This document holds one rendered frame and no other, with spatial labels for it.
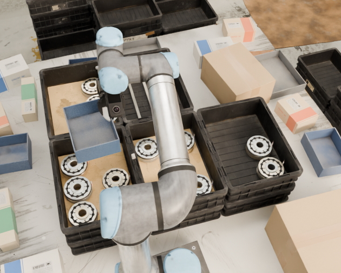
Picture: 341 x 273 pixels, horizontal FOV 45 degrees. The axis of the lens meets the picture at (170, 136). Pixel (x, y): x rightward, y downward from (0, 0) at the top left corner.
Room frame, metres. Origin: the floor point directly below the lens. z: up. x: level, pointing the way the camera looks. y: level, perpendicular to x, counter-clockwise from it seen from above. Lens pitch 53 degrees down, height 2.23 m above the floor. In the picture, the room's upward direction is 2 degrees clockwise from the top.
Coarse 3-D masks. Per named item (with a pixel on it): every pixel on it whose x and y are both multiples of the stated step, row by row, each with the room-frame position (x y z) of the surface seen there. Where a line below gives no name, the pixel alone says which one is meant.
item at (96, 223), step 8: (120, 128) 1.01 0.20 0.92; (64, 136) 0.96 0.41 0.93; (128, 144) 0.93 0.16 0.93; (128, 152) 0.89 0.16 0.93; (56, 176) 0.78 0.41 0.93; (136, 176) 0.79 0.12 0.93; (56, 184) 0.75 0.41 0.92; (56, 192) 0.71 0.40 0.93; (56, 200) 0.68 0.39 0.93; (80, 224) 0.59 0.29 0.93; (88, 224) 0.59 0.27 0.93; (96, 224) 0.60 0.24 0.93; (64, 232) 0.57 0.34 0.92; (72, 232) 0.57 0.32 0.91
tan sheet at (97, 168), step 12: (120, 144) 1.00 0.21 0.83; (60, 156) 0.93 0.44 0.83; (108, 156) 0.94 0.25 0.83; (120, 156) 0.94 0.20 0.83; (60, 168) 0.87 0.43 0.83; (96, 168) 0.88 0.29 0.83; (108, 168) 0.88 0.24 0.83; (96, 180) 0.83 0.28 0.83; (96, 192) 0.77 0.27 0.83; (72, 204) 0.72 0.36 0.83; (96, 204) 0.72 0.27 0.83
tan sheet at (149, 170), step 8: (152, 136) 1.05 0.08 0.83; (192, 152) 0.98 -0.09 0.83; (192, 160) 0.94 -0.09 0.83; (200, 160) 0.94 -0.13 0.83; (144, 168) 0.89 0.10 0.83; (152, 168) 0.89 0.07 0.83; (160, 168) 0.89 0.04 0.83; (200, 168) 0.90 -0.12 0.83; (144, 176) 0.85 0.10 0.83; (152, 176) 0.85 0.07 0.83; (208, 176) 0.86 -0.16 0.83
